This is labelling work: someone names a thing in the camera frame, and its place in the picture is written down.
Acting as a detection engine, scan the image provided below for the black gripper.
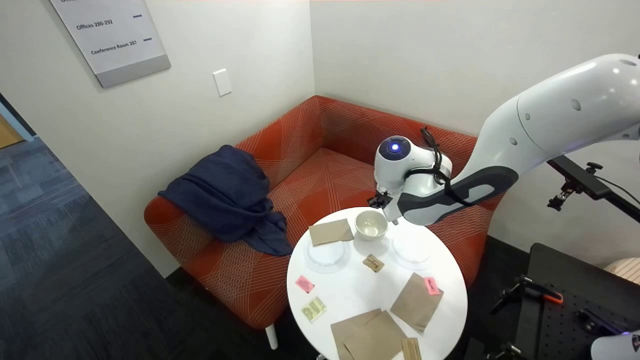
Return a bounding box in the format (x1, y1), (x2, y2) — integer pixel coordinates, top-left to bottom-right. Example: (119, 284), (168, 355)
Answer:
(369, 190), (394, 209)

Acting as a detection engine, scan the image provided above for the white ceramic bowl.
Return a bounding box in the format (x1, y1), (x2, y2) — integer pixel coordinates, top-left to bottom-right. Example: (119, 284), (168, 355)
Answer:
(354, 209), (390, 244)

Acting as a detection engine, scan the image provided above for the orange red sofa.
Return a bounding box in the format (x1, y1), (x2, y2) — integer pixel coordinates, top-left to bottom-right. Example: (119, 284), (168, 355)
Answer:
(143, 94), (527, 334)

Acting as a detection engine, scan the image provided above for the brown paper napkin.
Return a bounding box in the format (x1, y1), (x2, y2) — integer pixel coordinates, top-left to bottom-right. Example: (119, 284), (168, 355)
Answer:
(308, 217), (356, 247)

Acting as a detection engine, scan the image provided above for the small brown sugar packet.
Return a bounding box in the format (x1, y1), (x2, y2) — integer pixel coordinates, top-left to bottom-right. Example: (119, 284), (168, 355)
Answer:
(362, 253), (386, 275)

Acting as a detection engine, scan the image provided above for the small clear plastic lid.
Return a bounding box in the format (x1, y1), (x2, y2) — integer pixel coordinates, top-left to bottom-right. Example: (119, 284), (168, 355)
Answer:
(307, 238), (350, 269)

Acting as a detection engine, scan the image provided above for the round white table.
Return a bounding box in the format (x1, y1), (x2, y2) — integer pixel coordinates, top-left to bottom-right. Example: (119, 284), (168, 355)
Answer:
(284, 205), (471, 360)

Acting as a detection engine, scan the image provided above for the green sweetener packet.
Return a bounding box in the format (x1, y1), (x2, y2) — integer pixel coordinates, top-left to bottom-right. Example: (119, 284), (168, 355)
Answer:
(300, 295), (329, 323)

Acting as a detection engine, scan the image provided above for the brown cardboard piece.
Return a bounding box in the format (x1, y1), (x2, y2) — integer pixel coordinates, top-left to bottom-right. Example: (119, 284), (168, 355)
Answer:
(329, 308), (409, 360)

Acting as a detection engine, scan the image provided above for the small brown paper piece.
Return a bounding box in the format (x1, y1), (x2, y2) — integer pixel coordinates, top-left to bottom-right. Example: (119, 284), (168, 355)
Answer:
(401, 336), (425, 360)

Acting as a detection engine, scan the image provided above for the navy blue blanket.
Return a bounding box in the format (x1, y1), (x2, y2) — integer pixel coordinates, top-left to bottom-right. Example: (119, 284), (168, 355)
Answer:
(158, 143), (295, 258)

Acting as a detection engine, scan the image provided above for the black perforated work table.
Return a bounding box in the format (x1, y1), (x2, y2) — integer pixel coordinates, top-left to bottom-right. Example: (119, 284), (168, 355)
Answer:
(517, 241), (640, 360)

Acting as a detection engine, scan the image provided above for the beige striped cushion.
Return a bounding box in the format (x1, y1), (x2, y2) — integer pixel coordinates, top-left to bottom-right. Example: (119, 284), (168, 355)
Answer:
(605, 256), (640, 288)

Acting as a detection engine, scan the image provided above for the grey rounded object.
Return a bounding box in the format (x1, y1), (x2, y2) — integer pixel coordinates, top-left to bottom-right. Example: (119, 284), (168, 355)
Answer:
(588, 330), (640, 360)

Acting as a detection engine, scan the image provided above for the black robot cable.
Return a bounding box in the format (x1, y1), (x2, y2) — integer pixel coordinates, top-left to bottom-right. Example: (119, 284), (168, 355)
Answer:
(419, 125), (463, 201)

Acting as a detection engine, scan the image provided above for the white wall switch plate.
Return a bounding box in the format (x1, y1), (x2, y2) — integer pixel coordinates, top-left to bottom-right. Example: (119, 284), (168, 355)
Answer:
(213, 65), (237, 99)

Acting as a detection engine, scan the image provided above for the black clamp orange handle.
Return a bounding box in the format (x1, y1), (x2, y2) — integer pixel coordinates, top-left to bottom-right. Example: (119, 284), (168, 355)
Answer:
(489, 275), (566, 315)

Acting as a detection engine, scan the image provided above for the black camera on mount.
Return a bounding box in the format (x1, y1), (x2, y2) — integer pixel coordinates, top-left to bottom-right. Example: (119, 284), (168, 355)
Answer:
(546, 154), (640, 225)

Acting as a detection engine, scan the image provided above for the grey wall sign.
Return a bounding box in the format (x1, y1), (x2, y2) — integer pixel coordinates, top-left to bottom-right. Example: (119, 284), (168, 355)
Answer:
(47, 0), (173, 90)

